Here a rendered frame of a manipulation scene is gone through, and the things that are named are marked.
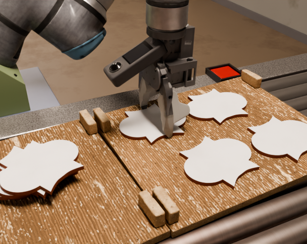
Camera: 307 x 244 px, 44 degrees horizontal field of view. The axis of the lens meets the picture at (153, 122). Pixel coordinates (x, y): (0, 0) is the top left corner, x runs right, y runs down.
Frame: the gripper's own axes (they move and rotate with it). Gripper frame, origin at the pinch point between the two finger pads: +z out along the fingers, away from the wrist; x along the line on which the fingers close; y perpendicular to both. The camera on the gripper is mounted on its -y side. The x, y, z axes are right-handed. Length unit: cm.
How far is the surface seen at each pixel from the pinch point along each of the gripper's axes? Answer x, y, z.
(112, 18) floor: 324, 122, 89
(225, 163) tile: -17.8, 5.1, -0.2
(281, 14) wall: 211, 255, 68
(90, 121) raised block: 3.3, -12.4, -1.7
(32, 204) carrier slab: -10.9, -27.3, 1.5
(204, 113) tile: -2.3, 11.1, -0.5
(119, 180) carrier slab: -12.3, -12.9, 1.1
